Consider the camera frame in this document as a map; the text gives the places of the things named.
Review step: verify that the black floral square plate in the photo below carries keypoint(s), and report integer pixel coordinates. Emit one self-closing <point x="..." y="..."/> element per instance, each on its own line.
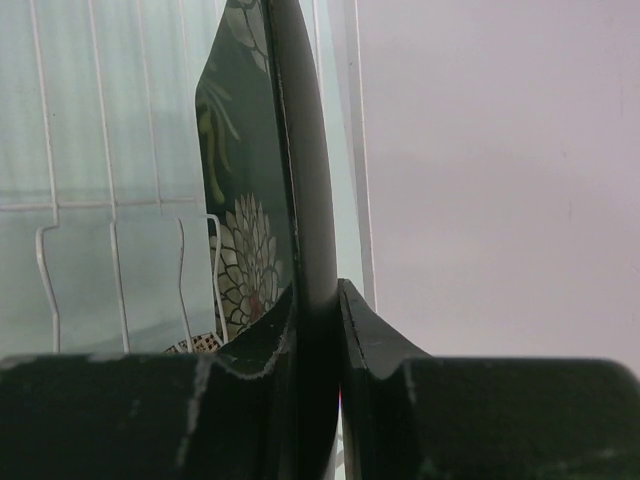
<point x="268" y="192"/>

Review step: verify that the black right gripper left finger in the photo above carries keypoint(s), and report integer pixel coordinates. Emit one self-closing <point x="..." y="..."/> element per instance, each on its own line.
<point x="150" y="410"/>

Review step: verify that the brown patterned small bowl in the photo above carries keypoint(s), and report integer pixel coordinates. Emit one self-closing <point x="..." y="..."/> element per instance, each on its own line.
<point x="205" y="342"/>

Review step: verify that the clear wire dish rack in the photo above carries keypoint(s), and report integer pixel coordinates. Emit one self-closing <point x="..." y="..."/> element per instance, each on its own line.
<point x="103" y="235"/>

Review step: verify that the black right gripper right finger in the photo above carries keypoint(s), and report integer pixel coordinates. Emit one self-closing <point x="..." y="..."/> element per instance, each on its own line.
<point x="411" y="415"/>

